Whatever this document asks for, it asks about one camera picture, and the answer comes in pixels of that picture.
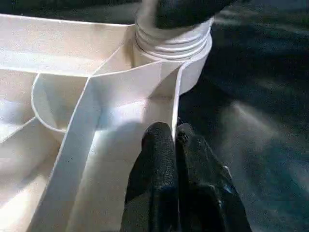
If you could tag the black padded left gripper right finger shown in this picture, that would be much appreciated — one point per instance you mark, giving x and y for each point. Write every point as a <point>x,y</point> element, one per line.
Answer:
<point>205,193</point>

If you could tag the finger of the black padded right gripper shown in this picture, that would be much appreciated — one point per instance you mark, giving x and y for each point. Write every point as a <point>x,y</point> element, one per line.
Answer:
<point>188,12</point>

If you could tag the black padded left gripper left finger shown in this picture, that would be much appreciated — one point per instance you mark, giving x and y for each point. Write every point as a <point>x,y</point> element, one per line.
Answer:
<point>157,181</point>

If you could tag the white plastic table leg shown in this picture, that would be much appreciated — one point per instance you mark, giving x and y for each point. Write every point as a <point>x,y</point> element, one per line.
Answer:
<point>173,46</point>

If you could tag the white plastic table top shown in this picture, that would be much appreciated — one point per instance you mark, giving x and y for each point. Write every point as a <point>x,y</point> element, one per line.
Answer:
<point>108,96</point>

